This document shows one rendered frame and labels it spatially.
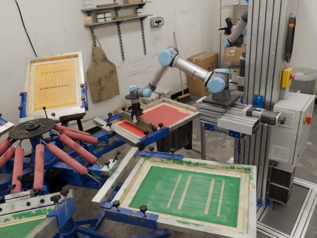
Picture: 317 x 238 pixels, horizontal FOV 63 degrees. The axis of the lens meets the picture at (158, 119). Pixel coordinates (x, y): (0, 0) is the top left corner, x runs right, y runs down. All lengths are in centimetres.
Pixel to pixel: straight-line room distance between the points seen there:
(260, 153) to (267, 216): 58
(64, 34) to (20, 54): 66
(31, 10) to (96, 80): 129
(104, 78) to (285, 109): 303
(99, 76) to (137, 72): 78
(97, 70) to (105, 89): 34
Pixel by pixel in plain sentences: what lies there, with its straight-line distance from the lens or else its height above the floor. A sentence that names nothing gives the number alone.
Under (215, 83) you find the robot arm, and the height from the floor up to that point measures 144.
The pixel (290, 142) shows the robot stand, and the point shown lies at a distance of 215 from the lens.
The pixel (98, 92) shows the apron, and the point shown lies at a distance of 433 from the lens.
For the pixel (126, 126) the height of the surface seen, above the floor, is 96.
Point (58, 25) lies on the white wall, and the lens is 404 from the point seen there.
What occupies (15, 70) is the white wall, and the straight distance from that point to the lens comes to 391.
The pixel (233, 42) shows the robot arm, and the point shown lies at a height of 157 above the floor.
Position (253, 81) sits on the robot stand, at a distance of 210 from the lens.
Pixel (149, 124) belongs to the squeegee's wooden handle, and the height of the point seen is 105.
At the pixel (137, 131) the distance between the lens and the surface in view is 232.
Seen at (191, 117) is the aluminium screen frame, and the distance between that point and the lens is 241.
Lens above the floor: 204
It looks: 26 degrees down
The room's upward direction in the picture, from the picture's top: 6 degrees counter-clockwise
